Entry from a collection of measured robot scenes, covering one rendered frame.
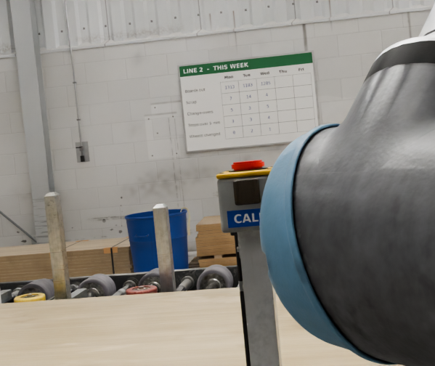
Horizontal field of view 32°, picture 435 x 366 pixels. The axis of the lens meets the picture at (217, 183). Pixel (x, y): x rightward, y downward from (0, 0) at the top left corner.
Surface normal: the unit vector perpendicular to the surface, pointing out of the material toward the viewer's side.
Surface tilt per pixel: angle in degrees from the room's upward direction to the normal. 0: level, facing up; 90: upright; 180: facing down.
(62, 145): 90
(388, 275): 95
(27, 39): 90
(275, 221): 75
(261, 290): 90
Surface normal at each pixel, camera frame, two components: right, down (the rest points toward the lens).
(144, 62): -0.11, 0.07
